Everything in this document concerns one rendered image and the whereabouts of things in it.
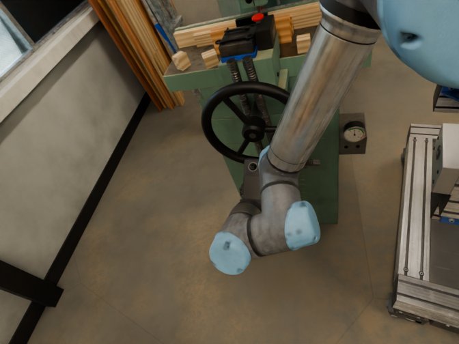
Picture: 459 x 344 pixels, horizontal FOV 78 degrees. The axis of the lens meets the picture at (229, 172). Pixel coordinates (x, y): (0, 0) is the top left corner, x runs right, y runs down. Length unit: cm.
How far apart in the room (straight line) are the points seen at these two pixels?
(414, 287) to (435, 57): 99
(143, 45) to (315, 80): 199
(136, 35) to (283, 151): 193
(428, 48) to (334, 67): 19
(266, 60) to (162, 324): 122
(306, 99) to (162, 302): 129
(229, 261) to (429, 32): 41
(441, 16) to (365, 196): 140
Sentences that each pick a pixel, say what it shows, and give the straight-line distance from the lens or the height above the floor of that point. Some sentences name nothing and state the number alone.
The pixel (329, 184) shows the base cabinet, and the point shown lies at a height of 32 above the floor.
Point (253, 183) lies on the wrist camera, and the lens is 65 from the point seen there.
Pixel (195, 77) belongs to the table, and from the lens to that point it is 92.
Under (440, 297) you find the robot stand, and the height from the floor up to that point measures 23.
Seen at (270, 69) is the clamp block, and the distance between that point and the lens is 74.
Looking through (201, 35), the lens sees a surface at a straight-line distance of 103.
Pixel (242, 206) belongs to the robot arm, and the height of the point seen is 82.
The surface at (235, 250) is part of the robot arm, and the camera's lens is 49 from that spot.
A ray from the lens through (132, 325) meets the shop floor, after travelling 158.
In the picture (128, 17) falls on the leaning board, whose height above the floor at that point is 75.
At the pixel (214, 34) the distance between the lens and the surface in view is 93.
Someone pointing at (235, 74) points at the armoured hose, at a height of 94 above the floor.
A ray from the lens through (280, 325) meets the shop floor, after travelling 134.
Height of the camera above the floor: 130
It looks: 47 degrees down
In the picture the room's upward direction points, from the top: 23 degrees counter-clockwise
